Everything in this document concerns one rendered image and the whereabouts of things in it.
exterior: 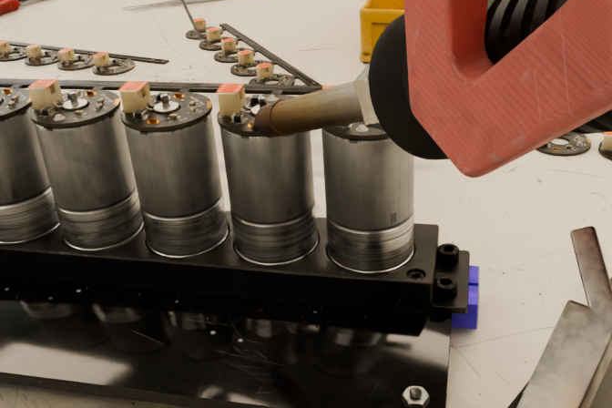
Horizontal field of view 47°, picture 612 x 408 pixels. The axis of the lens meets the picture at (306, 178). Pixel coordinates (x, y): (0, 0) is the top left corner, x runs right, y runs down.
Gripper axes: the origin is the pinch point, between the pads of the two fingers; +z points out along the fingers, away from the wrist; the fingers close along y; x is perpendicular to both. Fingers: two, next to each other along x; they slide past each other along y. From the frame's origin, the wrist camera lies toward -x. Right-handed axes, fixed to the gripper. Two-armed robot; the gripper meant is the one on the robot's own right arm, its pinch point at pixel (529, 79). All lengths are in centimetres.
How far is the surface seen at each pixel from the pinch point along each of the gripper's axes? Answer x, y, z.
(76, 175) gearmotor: -8.5, 4.0, 10.4
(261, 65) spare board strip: -19.6, -9.6, 20.5
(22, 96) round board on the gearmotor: -11.8, 4.4, 10.3
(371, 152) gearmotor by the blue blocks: -3.8, -2.0, 6.7
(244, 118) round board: -6.5, 0.0, 7.5
